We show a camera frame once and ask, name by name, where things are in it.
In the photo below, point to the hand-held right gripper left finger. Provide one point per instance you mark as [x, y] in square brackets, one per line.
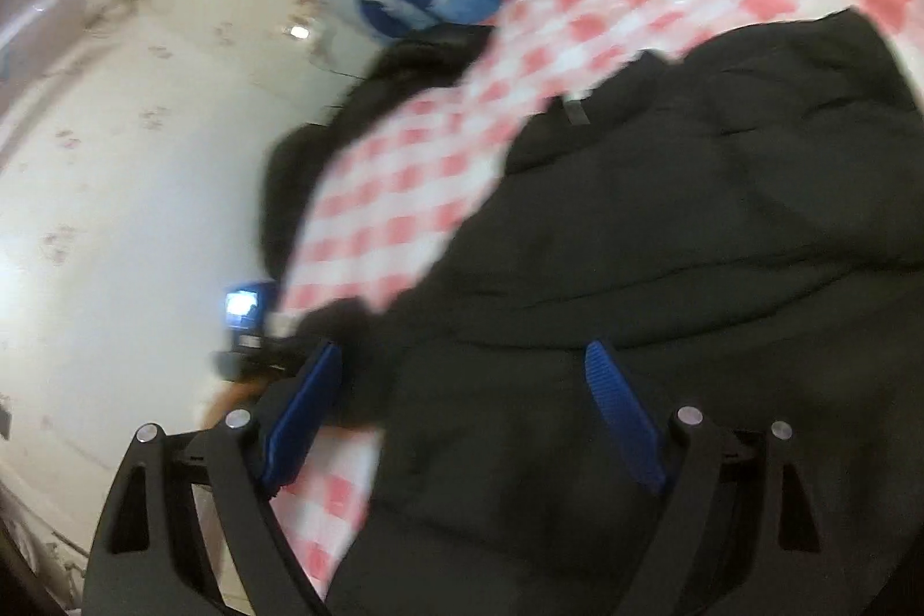
[299, 414]

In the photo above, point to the black padded jacket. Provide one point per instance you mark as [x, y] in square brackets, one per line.
[650, 226]

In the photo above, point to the dark cloth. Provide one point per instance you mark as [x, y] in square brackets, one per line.
[289, 205]

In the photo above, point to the red white checkered bed sheet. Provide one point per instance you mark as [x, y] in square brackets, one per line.
[433, 168]

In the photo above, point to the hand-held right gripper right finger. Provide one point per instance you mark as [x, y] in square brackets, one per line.
[624, 414]

